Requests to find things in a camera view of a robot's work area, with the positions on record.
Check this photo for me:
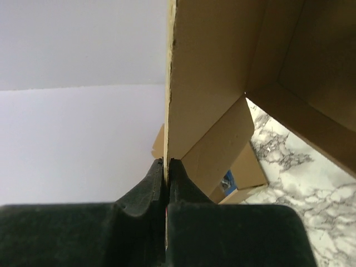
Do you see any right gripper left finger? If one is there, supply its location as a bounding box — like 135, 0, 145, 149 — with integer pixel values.
1, 160, 166, 266

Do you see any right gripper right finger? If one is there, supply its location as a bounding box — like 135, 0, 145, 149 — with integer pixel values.
166, 159, 317, 266

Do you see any brown cardboard express box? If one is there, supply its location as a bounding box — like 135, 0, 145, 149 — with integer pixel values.
151, 124, 164, 159

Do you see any taped brown cardboard box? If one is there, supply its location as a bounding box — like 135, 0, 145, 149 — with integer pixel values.
163, 1, 355, 195

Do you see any blue blister pack item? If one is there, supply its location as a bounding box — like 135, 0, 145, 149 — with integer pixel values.
220, 170, 237, 196

